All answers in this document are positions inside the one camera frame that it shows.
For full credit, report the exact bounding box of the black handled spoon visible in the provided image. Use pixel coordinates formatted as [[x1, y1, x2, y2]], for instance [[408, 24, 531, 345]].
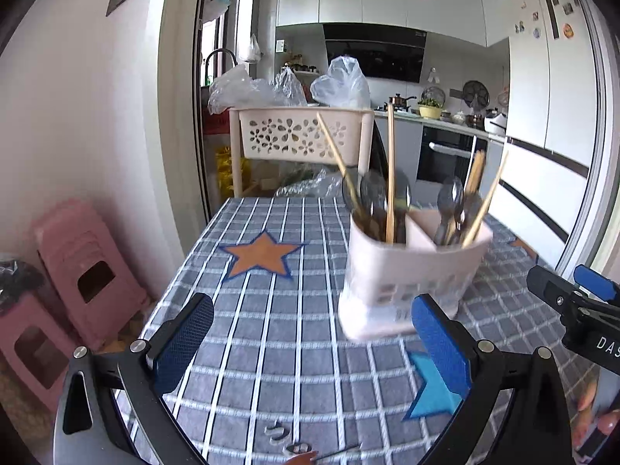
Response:
[[341, 169, 372, 236], [434, 176, 463, 246], [359, 170, 387, 241], [394, 168, 411, 245]]

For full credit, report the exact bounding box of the pink plastic stool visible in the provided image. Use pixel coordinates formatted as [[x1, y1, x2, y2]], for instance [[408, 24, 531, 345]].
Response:
[[33, 200, 149, 350], [1, 293, 77, 413]]

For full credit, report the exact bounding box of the person's right hand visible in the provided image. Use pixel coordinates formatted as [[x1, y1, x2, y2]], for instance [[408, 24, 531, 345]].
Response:
[[572, 381, 619, 449]]

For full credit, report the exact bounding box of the black range hood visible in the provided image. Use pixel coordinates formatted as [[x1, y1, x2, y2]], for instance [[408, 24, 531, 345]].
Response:
[[323, 23, 427, 83]]

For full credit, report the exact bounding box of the grey checked tablecloth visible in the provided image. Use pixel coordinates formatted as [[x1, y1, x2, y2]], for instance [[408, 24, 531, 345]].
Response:
[[115, 195, 599, 465]]

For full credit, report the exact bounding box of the steel pot with lid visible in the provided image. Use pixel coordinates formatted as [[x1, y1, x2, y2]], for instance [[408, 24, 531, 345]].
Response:
[[388, 93, 417, 111]]

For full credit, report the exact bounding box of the white refrigerator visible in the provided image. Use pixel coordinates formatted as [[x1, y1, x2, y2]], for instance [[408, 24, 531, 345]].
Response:
[[490, 0, 604, 272]]

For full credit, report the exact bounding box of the clear plastic bag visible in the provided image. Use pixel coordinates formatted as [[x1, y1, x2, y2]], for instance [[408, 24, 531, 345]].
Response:
[[207, 65, 308, 114]]

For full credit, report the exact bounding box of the white plastic bag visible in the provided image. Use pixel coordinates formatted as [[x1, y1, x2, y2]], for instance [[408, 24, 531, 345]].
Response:
[[310, 56, 371, 109]]

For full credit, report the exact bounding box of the bamboo chopstick blue-patterned end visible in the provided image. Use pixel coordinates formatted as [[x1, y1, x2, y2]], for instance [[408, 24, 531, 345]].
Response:
[[455, 150, 486, 234]]

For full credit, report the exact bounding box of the beige flower-pattern basket rack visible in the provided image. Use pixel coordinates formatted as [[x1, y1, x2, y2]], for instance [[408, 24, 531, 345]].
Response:
[[229, 106, 374, 197]]

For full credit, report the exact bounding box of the black built-in oven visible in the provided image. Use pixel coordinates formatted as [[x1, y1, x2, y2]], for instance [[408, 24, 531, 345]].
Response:
[[416, 125, 487, 185]]

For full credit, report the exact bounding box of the yellow bowl with greens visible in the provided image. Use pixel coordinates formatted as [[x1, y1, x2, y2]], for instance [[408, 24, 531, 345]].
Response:
[[418, 99, 443, 120]]

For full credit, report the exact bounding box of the beige plastic utensil holder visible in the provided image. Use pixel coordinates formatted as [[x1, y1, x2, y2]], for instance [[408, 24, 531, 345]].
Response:
[[338, 209, 493, 342]]

